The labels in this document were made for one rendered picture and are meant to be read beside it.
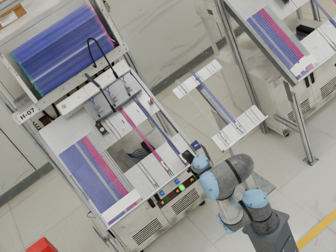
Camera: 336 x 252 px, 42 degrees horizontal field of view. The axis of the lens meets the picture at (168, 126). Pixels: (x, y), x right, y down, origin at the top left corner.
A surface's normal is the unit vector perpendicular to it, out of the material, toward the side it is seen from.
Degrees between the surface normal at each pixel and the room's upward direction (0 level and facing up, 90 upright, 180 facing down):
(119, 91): 43
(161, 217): 90
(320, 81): 90
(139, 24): 90
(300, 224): 0
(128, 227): 90
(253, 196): 7
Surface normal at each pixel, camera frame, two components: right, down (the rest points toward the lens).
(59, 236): -0.38, -0.71
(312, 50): 0.06, -0.23
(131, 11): 0.48, 0.40
